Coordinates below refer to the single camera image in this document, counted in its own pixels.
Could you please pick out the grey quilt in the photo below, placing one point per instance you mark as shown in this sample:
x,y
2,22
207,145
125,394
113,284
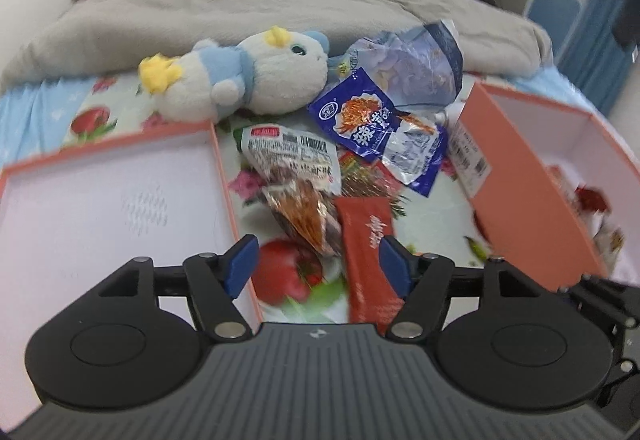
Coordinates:
x,y
200,10

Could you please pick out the brown packet white label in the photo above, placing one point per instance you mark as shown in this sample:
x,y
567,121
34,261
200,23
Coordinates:
x,y
290,155

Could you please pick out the light blue bedsheet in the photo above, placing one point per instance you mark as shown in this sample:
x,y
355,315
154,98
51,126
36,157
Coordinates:
x,y
20,120

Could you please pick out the blue white printed packet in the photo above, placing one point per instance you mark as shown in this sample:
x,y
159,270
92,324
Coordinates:
x,y
410,150

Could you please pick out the large clear plastic bag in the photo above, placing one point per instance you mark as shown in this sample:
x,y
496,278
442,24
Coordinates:
x,y
400,60

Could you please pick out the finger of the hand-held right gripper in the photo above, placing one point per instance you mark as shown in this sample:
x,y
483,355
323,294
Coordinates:
x,y
600,292

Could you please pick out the deep pink cardboard box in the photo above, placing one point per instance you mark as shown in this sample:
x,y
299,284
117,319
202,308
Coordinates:
x,y
525,200

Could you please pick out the clear packet brown snack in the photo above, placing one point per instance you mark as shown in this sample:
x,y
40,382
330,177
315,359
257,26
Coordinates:
x,y
305,215

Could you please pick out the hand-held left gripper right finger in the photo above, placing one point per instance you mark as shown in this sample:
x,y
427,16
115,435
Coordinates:
x,y
397,265

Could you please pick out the blue curtain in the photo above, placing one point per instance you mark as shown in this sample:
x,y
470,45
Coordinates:
x,y
595,50

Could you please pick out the white blue plush toy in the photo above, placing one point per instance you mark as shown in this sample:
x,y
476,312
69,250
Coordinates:
x,y
280,75

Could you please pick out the red foil snack packet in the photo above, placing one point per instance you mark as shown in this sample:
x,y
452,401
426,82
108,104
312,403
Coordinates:
x,y
365,180

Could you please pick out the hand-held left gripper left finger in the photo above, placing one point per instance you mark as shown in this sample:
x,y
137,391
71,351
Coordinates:
x,y
242,265

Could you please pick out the shallow pink box lid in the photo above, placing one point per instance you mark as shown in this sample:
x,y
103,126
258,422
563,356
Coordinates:
x,y
100,220

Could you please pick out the blue chair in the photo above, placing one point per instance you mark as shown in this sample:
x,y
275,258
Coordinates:
x,y
550,20

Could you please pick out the blue packet orange picture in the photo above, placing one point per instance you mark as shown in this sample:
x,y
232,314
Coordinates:
x,y
360,115

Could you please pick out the matte red snack packet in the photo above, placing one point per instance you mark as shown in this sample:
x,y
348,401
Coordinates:
x,y
370,260

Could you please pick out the red bordered clear packet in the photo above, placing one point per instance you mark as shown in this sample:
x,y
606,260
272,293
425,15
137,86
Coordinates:
x,y
590,197

